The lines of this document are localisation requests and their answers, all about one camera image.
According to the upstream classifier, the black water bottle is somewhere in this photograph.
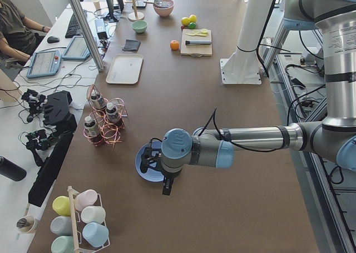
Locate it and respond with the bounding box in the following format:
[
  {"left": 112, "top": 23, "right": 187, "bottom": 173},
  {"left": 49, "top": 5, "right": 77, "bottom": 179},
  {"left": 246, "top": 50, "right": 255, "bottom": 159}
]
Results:
[{"left": 0, "top": 156, "right": 27, "bottom": 181}]

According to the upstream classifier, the grey folded cloth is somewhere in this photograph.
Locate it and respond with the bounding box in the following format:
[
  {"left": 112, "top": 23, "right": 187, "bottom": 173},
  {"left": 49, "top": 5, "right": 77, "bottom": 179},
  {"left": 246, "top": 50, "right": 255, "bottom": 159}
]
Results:
[{"left": 122, "top": 39, "right": 141, "bottom": 52}]

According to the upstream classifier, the teach pendant far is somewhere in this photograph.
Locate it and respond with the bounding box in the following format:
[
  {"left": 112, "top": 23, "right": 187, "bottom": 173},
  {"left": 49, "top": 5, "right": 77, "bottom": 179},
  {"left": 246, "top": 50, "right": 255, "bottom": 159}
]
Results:
[{"left": 62, "top": 36, "right": 90, "bottom": 61}]

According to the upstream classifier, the yellow plastic knife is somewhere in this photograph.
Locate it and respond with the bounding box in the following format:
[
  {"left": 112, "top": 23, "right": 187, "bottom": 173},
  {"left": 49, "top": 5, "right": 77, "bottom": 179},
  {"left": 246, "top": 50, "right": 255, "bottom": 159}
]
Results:
[{"left": 186, "top": 32, "right": 208, "bottom": 37}]

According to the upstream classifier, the metal ice scoop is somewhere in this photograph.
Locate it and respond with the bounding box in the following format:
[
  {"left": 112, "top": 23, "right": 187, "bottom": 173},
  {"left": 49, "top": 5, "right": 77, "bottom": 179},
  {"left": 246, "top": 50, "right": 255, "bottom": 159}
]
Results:
[{"left": 145, "top": 0, "right": 171, "bottom": 8}]

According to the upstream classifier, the yellow lemon upper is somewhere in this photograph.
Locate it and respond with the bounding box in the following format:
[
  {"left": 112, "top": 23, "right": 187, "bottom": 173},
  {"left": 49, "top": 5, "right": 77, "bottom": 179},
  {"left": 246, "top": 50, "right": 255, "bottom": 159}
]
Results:
[{"left": 181, "top": 17, "right": 191, "bottom": 26}]

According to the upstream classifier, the green lime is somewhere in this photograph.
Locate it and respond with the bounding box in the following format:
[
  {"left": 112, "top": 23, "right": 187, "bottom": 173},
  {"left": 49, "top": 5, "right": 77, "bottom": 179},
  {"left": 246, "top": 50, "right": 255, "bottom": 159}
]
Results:
[{"left": 187, "top": 22, "right": 196, "bottom": 29}]

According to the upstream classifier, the black keyboard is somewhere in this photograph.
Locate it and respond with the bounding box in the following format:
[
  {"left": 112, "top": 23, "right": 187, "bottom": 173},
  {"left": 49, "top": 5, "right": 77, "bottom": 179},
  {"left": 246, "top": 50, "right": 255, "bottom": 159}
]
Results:
[{"left": 65, "top": 13, "right": 81, "bottom": 38}]

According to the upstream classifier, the copper wire bottle rack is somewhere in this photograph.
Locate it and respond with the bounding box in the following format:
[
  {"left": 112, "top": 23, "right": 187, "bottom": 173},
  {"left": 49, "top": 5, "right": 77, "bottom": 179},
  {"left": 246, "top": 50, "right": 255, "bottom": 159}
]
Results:
[{"left": 83, "top": 84, "right": 128, "bottom": 147}]

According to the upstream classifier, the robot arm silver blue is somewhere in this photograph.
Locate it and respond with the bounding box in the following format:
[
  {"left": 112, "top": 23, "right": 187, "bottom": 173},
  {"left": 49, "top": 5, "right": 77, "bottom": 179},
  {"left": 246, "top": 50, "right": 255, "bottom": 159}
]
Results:
[{"left": 136, "top": 0, "right": 355, "bottom": 195}]

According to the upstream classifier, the white cup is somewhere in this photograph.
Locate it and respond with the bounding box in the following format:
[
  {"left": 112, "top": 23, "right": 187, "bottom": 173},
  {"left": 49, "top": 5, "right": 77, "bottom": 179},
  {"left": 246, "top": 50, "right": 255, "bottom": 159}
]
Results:
[{"left": 81, "top": 206, "right": 106, "bottom": 224}]

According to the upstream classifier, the orange fruit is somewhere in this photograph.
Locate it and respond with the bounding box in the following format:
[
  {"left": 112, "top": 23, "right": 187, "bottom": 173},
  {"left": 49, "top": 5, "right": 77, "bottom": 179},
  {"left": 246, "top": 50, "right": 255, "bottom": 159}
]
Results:
[{"left": 170, "top": 40, "right": 180, "bottom": 51}]

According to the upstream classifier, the wooden cup rack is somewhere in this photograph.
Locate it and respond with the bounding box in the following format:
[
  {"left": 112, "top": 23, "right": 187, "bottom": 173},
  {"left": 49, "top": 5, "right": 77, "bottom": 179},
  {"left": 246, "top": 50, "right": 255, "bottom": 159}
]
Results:
[{"left": 67, "top": 186, "right": 111, "bottom": 252}]

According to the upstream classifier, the dark drink bottle one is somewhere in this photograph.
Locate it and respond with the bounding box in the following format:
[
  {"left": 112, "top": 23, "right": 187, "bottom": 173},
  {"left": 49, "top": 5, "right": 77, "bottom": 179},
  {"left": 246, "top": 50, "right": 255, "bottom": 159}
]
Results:
[{"left": 90, "top": 92, "right": 106, "bottom": 110}]

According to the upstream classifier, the aluminium frame post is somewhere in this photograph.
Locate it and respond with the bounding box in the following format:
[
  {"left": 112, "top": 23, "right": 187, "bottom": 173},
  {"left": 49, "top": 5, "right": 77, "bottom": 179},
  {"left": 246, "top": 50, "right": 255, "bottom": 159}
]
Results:
[{"left": 69, "top": 0, "right": 104, "bottom": 72}]

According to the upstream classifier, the yellow lemon lower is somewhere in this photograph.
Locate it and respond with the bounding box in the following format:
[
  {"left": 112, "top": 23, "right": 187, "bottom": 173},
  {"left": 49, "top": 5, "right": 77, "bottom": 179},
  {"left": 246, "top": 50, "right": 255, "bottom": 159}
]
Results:
[{"left": 189, "top": 14, "right": 197, "bottom": 23}]

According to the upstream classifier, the teach pendant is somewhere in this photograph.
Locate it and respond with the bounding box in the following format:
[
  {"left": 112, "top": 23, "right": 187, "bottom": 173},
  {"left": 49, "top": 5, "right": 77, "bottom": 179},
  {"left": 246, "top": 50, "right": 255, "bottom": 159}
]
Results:
[
  {"left": 26, "top": 50, "right": 61, "bottom": 78},
  {"left": 62, "top": 36, "right": 90, "bottom": 61}
]

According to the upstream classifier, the wooden cup tree stand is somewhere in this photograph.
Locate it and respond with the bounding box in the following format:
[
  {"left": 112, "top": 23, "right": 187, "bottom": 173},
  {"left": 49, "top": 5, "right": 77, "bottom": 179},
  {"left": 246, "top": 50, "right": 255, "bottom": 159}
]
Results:
[{"left": 128, "top": 0, "right": 145, "bottom": 22}]

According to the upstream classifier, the dark drink bottle three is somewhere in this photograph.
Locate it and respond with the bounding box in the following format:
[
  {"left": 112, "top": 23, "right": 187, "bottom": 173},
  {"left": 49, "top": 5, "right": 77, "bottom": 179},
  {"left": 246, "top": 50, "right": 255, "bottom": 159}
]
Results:
[{"left": 84, "top": 116, "right": 102, "bottom": 143}]

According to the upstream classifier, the dark drink bottle two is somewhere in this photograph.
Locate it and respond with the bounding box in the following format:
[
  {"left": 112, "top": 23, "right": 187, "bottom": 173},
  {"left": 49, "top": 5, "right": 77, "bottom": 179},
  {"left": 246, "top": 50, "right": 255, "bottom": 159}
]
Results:
[{"left": 106, "top": 102, "right": 120, "bottom": 124}]

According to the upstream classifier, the teach pendant near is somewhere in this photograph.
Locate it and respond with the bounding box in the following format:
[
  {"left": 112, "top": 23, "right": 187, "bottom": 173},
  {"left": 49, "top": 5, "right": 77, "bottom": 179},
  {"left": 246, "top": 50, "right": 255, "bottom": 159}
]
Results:
[{"left": 26, "top": 50, "right": 61, "bottom": 78}]

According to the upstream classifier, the black computer mouse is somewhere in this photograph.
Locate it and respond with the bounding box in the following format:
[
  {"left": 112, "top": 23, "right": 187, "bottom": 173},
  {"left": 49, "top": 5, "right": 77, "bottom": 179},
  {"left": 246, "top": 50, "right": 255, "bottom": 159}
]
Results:
[{"left": 47, "top": 36, "right": 60, "bottom": 44}]

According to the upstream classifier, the grey cup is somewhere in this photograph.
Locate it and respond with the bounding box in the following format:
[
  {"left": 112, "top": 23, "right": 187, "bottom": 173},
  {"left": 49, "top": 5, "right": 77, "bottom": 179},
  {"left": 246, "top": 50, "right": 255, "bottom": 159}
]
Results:
[{"left": 50, "top": 216, "right": 72, "bottom": 236}]

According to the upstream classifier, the yellow cup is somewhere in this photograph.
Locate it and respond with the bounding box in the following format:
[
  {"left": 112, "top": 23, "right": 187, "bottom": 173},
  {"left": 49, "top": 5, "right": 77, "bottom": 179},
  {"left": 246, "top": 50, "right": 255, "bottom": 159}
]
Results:
[{"left": 52, "top": 196, "right": 71, "bottom": 216}]

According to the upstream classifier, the steel muddler black tip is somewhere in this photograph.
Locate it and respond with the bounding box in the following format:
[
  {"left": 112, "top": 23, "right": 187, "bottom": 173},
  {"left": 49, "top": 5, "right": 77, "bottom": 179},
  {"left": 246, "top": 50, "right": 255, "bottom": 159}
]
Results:
[{"left": 185, "top": 40, "right": 212, "bottom": 46}]

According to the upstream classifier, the blue cup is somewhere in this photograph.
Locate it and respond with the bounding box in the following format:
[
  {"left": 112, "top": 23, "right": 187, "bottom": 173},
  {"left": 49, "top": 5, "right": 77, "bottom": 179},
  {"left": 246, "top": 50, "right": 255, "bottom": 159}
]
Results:
[{"left": 82, "top": 222, "right": 109, "bottom": 247}]

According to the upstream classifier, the black monitor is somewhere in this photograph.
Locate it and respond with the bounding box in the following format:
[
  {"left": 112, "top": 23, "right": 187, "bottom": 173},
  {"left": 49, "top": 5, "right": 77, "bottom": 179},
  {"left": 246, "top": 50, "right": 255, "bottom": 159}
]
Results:
[{"left": 102, "top": 0, "right": 124, "bottom": 23}]

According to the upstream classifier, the seated person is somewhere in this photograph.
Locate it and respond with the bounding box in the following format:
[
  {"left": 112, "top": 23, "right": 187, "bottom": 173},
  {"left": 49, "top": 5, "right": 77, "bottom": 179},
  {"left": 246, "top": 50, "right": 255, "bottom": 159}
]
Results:
[{"left": 1, "top": 0, "right": 51, "bottom": 65}]

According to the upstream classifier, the green bowl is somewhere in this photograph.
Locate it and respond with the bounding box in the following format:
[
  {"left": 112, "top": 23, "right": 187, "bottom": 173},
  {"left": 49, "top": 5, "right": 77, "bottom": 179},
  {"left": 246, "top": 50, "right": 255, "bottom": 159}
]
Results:
[{"left": 131, "top": 20, "right": 147, "bottom": 34}]

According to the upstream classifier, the pink cup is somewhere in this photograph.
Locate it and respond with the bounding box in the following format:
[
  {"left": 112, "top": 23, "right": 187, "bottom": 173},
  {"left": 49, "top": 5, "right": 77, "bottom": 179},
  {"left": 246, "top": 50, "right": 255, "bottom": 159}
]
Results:
[{"left": 74, "top": 189, "right": 97, "bottom": 211}]

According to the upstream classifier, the cream rectangular tray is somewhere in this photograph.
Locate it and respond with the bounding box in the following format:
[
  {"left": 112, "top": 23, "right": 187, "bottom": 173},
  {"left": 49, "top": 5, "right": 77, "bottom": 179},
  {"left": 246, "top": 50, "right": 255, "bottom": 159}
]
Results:
[{"left": 106, "top": 54, "right": 143, "bottom": 85}]

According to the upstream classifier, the wooden cutting board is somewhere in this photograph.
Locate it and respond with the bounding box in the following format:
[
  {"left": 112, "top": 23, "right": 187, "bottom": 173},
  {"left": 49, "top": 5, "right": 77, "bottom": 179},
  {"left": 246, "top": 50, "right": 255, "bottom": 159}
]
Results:
[{"left": 180, "top": 28, "right": 212, "bottom": 57}]

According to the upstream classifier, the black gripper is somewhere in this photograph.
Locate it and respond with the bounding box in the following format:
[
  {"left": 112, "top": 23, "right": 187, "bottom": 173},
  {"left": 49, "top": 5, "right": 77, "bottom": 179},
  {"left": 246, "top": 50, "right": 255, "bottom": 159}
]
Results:
[{"left": 140, "top": 147, "right": 173, "bottom": 195}]

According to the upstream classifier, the pink bowl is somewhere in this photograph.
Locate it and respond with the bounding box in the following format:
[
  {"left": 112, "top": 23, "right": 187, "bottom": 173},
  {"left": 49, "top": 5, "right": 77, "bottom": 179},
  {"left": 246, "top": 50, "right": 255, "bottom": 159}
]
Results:
[{"left": 153, "top": 0, "right": 174, "bottom": 17}]

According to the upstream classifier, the blue round plate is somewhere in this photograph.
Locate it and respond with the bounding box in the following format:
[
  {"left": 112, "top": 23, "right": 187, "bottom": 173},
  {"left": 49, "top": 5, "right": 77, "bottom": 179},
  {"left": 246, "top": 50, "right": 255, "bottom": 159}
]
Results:
[{"left": 135, "top": 141, "right": 164, "bottom": 182}]

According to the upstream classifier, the paper cup with utensils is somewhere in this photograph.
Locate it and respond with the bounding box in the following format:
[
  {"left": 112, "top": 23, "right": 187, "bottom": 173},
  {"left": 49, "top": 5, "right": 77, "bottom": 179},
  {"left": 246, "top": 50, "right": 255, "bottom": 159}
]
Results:
[{"left": 16, "top": 215, "right": 39, "bottom": 234}]

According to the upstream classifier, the green cup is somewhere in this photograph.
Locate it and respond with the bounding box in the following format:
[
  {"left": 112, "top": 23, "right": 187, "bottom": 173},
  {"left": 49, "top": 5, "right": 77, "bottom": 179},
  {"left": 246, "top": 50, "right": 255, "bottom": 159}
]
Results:
[{"left": 51, "top": 236, "right": 75, "bottom": 253}]

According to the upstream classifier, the yellow lemon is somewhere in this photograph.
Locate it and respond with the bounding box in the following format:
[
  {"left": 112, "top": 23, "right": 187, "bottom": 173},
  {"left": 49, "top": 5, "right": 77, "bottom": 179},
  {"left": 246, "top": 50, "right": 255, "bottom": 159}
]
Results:
[
  {"left": 181, "top": 17, "right": 191, "bottom": 26},
  {"left": 189, "top": 14, "right": 197, "bottom": 23}
]

